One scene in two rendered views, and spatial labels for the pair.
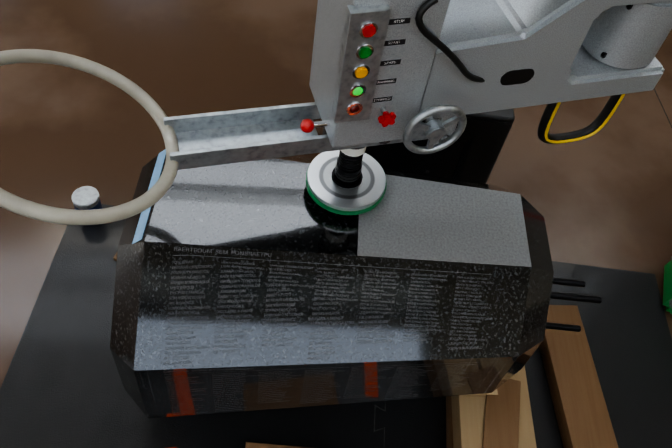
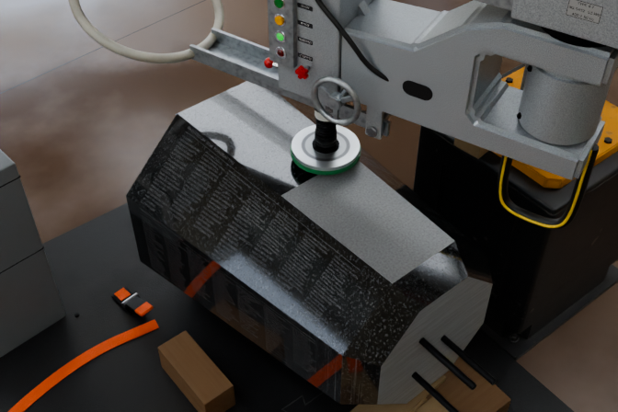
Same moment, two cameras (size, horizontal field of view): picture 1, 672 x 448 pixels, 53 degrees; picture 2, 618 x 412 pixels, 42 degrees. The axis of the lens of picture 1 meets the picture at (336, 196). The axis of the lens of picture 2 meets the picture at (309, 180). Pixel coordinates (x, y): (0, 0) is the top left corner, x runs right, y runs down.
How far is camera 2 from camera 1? 1.58 m
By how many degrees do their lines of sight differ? 38
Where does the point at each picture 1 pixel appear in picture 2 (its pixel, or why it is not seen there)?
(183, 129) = (222, 42)
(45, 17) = not seen: hidden behind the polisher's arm
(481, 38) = (381, 37)
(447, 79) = (356, 63)
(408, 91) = (324, 59)
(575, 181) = not seen: outside the picture
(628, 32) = (530, 96)
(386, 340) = (263, 274)
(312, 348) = (218, 247)
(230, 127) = (250, 55)
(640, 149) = not seen: outside the picture
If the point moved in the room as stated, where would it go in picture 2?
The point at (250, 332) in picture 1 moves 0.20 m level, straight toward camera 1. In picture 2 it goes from (193, 211) to (143, 245)
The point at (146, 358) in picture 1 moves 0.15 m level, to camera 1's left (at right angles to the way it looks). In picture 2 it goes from (135, 191) to (117, 167)
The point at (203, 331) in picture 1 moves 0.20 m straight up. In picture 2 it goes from (171, 193) to (163, 147)
